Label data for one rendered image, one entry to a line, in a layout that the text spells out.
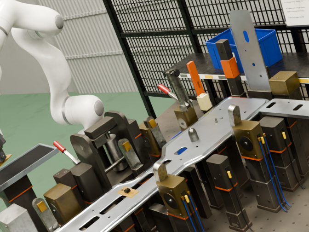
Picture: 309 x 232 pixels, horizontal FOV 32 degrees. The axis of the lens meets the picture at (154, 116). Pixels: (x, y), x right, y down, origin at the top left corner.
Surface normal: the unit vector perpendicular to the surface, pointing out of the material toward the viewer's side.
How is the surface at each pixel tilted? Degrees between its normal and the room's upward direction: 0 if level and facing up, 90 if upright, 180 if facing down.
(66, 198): 90
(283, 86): 90
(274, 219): 0
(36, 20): 74
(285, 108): 0
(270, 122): 0
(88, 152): 90
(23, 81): 90
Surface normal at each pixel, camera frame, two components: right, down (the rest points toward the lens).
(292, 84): 0.63, 0.08
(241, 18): -0.70, 0.50
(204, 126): -0.34, -0.86
